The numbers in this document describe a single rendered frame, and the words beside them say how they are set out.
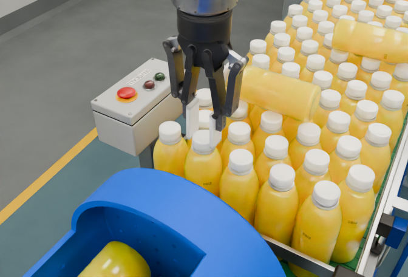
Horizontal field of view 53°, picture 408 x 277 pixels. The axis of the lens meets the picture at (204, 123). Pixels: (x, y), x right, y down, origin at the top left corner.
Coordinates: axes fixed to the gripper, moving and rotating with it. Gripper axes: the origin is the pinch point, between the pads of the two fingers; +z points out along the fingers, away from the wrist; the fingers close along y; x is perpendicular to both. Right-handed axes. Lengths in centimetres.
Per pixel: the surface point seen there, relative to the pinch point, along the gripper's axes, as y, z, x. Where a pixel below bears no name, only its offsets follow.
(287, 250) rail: 18.6, 15.8, -4.3
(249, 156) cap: 8.3, 3.8, 0.6
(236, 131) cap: 3.5, 3.8, 5.2
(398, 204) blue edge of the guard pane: 32.7, 21.2, 21.1
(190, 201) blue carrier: 11.6, -9.6, -22.0
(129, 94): -18.5, 2.5, 2.9
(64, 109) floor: -157, 114, 89
